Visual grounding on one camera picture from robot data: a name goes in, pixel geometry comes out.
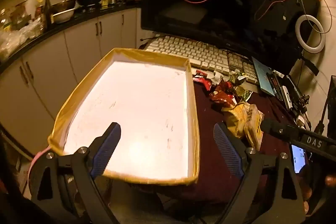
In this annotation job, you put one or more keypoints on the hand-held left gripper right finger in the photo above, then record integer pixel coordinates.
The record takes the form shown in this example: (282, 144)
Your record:
(227, 150)

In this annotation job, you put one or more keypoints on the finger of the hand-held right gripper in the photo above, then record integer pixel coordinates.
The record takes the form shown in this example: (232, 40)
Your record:
(302, 136)

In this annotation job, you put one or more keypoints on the white kitchen cabinet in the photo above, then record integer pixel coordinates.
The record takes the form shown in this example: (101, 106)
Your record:
(78, 56)

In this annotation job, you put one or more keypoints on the white keyboard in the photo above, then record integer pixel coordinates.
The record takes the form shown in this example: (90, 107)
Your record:
(183, 49)

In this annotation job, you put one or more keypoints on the light metal basin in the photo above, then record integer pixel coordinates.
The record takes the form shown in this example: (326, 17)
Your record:
(64, 16)

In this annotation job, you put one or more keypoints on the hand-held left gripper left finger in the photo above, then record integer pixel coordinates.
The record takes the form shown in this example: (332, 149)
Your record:
(107, 150)

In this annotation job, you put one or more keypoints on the small red snack packet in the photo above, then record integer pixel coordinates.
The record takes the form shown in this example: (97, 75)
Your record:
(200, 79)

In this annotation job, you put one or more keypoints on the clear plastic bags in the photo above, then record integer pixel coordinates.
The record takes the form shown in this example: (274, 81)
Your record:
(15, 40)

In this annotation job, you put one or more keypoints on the dark sauce bottle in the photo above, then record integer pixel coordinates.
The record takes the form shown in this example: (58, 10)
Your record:
(48, 11)

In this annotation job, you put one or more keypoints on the white tray with yellow tape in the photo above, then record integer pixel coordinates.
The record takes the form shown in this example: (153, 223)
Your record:
(136, 98)

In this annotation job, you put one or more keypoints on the black metal tool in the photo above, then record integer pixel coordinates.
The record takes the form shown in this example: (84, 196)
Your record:
(296, 94)

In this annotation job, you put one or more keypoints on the blue book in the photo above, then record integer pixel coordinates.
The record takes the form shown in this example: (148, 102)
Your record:
(262, 74)

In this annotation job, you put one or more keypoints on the black computer monitor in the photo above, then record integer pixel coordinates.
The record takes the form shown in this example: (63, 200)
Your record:
(236, 16)

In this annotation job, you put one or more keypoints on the smartphone with lit screen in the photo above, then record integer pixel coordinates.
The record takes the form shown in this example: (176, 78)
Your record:
(298, 158)

